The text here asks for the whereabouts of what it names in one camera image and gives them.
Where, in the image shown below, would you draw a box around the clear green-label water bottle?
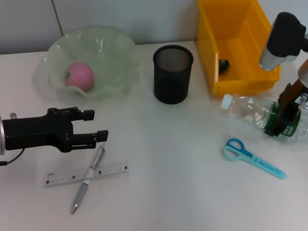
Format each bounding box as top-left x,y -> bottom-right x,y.
220,93 -> 308,142

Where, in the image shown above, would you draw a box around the clear plastic ruler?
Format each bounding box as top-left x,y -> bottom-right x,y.
43,161 -> 129,188

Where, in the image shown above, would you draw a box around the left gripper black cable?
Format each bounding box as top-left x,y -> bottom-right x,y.
0,149 -> 25,167

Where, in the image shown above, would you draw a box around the yellow plastic bin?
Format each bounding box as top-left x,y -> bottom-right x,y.
197,0 -> 284,95

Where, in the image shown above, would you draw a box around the pale green wavy bowl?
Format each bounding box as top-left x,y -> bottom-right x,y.
45,24 -> 141,97

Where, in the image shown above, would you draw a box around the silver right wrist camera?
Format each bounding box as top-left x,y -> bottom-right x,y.
258,12 -> 308,71

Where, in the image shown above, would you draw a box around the black mesh pen holder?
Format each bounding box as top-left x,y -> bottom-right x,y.
153,44 -> 194,105

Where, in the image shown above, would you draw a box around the blue scissors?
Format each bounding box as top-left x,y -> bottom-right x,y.
222,137 -> 287,180

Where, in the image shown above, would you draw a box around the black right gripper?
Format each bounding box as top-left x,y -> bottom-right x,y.
264,79 -> 308,138

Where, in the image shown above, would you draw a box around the pink toy peach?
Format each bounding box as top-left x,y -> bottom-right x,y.
64,62 -> 94,91

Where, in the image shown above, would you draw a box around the green plastic wrapper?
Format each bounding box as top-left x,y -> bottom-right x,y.
218,57 -> 231,72

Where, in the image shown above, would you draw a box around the grey clear ballpoint pen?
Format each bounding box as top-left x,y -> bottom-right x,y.
69,142 -> 106,215

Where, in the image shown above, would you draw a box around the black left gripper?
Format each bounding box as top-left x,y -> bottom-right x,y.
2,107 -> 109,153

